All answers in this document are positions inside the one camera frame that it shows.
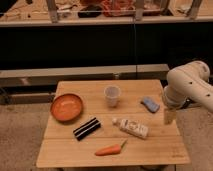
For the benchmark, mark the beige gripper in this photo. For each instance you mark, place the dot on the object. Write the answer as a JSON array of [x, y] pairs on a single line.
[[169, 116]]

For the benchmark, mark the white plastic bottle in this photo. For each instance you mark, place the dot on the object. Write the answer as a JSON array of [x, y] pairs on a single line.
[[131, 127]]

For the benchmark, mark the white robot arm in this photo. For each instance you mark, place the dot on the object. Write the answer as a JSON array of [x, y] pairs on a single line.
[[189, 81]]

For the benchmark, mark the blue sponge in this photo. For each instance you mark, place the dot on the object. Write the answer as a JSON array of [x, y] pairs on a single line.
[[150, 104]]

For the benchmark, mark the clear plastic cup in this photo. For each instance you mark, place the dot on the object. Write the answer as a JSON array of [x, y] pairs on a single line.
[[112, 94]]

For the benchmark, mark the orange carrot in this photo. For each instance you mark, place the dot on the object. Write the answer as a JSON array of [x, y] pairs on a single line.
[[110, 150]]

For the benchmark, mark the wooden folding table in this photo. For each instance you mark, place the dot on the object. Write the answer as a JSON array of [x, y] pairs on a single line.
[[163, 146]]

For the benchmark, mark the black white striped block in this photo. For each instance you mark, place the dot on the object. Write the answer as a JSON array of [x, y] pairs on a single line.
[[86, 129]]

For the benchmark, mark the orange bowl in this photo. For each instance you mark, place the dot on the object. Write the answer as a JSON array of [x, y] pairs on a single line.
[[66, 107]]

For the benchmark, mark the red cloth on shelf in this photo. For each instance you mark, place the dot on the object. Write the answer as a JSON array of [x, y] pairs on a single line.
[[117, 8]]

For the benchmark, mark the black object on shelf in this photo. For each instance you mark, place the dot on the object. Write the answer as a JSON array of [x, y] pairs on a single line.
[[90, 11]]

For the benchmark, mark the long metal bench rail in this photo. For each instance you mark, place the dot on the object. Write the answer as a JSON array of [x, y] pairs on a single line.
[[51, 76]]

